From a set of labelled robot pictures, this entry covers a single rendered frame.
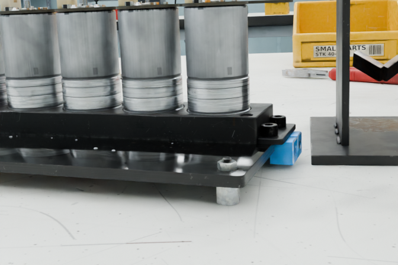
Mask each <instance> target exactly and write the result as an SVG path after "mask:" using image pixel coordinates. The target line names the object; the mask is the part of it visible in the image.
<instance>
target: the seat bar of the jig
mask: <svg viewBox="0 0 398 265"><path fill-rule="evenodd" d="M183 106H184V108H182V109H179V110H176V111H170V112H161V113H152V114H137V113H130V112H124V108H123V101H122V106H121V107H119V108H114V109H109V110H104V111H92V112H71V111H64V106H63V105H62V106H58V107H55V108H48V109H38V110H26V111H18V110H11V109H8V107H9V106H8V105H3V106H0V134H19V135H47V136H62V137H90V138H118V139H133V140H161V141H189V142H204V143H232V144H257V143H258V137H259V136H260V135H261V124H265V123H270V116H272V115H273V104H266V103H250V109H251V110H250V111H246V112H242V113H238V114H229V115H198V114H192V113H189V112H188V102H184V104H183Z"/></svg>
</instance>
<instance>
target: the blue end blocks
mask: <svg viewBox="0 0 398 265"><path fill-rule="evenodd" d="M274 147H275V151H274V152H273V153H272V155H271V156H270V164H283V165H293V164H294V163H295V162H296V160H297V158H298V157H299V155H300V154H301V152H302V142H301V131H293V133H292V134H291V135H290V136H289V137H288V139H287V140H286V141H285V143H284V144H282V145H276V144H274Z"/></svg>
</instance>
